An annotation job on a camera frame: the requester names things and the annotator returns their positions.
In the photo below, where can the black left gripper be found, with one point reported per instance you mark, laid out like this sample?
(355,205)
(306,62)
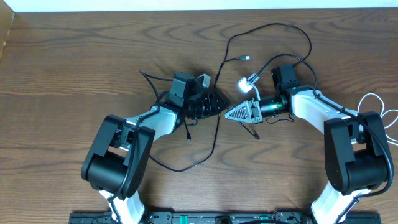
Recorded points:
(211,104)

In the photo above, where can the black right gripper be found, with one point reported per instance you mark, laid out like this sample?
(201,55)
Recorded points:
(255,119)

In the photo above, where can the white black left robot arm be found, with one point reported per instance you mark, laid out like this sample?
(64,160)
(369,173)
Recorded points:
(117,159)

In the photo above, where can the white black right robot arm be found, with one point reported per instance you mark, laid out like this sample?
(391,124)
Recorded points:
(358,161)

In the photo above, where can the brown wooden side panel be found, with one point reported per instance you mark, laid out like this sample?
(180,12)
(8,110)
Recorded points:
(6,20)

